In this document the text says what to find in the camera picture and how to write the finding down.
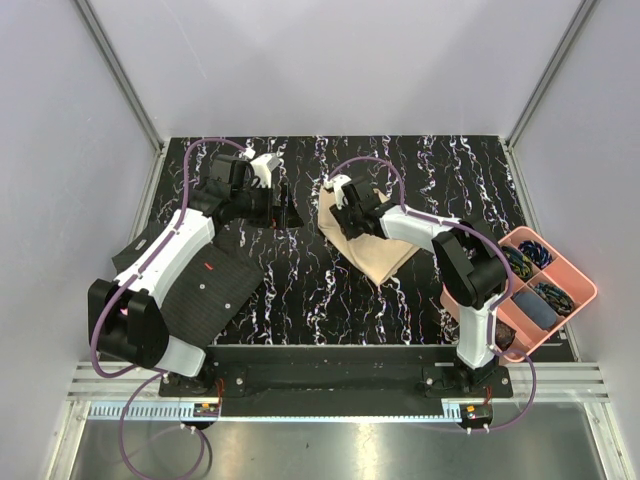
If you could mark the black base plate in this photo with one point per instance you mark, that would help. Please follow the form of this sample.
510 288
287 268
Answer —
381 382

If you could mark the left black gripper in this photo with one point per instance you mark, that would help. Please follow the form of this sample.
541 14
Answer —
267 219

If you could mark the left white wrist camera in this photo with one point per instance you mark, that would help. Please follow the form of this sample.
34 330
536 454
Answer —
262 167

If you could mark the pink divided tray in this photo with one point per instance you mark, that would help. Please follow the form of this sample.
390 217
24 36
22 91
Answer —
508 299

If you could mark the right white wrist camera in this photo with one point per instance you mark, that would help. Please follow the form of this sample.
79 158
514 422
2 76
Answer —
336 186

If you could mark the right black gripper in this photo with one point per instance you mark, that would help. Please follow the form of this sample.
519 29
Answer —
340 216

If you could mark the beige cloth napkin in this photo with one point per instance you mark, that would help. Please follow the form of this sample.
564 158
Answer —
378 259

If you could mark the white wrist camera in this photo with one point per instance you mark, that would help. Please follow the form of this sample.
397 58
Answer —
336 186
262 167

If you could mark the blue patterned sock roll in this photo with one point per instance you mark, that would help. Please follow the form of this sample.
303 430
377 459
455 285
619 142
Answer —
540 255

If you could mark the teal patterned sock roll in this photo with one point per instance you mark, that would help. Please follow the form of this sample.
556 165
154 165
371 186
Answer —
555 297

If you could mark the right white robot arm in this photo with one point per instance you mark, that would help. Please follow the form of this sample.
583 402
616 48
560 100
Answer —
473 269

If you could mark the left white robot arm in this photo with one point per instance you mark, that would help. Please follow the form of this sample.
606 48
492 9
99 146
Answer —
124 318

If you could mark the grey rolled sock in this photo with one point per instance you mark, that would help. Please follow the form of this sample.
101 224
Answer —
536 309

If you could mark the slotted cable duct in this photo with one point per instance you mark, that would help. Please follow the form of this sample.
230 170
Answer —
162 411

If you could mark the brown patterned sock roll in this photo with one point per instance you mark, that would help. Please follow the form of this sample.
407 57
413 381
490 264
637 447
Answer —
504 335

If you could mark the yellow patterned sock roll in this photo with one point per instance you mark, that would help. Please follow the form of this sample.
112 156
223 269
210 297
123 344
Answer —
520 264

